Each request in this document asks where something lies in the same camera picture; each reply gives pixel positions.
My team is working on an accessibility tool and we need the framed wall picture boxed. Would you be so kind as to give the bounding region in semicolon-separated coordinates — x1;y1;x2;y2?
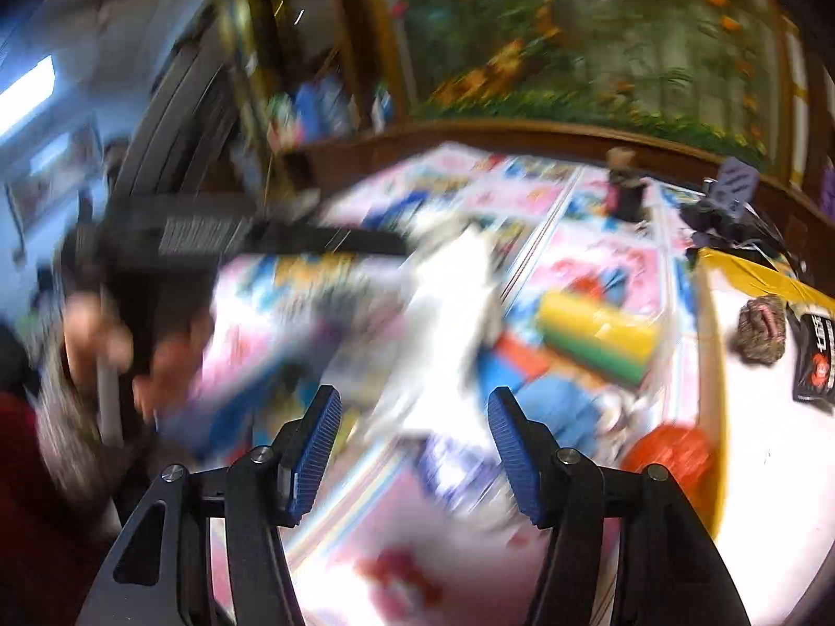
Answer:
6;124;105;229

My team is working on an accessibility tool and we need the brown knitted hat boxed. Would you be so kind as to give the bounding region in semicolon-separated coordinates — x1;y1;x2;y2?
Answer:
737;295;788;366

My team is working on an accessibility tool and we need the black fan device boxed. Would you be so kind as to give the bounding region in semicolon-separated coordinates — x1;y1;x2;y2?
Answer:
678;199;803;275

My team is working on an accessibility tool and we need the yellow and green roll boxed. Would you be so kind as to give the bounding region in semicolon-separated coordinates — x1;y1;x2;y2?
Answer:
536;290;659;387

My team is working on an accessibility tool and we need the blue thermos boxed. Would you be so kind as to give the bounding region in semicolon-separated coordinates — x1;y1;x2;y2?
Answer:
293;75;353;139

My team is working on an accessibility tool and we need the purple phone stand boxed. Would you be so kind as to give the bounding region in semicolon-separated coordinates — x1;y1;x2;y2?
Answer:
708;156;761;216

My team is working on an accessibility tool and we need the person's left hand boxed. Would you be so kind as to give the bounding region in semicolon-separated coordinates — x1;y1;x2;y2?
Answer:
62;290;219;422

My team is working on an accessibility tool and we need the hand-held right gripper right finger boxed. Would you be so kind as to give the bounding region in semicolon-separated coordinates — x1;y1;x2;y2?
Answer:
488;386;751;626

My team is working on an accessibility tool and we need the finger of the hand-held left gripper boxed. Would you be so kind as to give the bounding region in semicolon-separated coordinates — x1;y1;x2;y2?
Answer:
254;218;415;260

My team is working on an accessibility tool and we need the black plastic packet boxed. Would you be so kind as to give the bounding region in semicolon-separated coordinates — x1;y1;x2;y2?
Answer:
786;309;835;406

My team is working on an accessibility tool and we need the yellow-taped white-lined box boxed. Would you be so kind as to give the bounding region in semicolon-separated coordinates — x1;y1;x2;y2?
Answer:
691;248;835;626

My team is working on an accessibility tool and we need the orange mesh ball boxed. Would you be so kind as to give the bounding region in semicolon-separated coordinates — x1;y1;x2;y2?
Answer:
619;423;719;523

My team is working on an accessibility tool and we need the black cup with wooden spool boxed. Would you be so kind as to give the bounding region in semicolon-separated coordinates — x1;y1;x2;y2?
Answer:
603;147;648;223

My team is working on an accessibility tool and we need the person's left forearm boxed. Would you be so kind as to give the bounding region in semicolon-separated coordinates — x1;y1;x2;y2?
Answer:
26;339;158;510

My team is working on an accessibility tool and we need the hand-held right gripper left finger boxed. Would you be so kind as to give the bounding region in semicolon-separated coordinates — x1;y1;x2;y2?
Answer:
75;386;343;626

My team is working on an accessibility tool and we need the printed tablecloth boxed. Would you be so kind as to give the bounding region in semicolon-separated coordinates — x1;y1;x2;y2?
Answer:
157;143;725;626

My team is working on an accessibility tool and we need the artificial flower glass panel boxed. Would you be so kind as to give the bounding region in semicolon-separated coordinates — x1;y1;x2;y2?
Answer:
365;0;790;171

